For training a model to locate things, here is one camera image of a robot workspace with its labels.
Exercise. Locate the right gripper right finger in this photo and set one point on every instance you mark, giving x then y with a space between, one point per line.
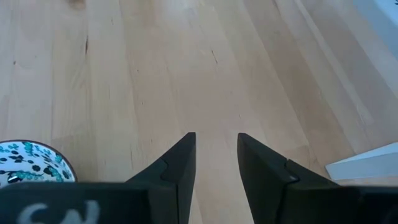
264 180

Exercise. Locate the white perforated metal shelf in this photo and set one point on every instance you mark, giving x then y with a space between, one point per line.
367 161

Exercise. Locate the teal bowl blue floral inside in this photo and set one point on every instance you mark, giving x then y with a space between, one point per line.
31 161

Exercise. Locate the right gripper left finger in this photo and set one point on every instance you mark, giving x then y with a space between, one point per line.
177 186

